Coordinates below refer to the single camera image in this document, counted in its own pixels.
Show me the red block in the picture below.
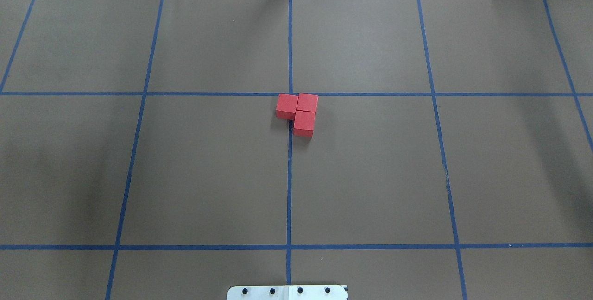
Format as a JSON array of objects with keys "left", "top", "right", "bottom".
[
  {"left": 275, "top": 93, "right": 299, "bottom": 121},
  {"left": 293, "top": 110, "right": 317, "bottom": 139}
]

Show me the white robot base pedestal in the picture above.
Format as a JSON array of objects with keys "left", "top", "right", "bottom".
[{"left": 226, "top": 285, "right": 349, "bottom": 300}]

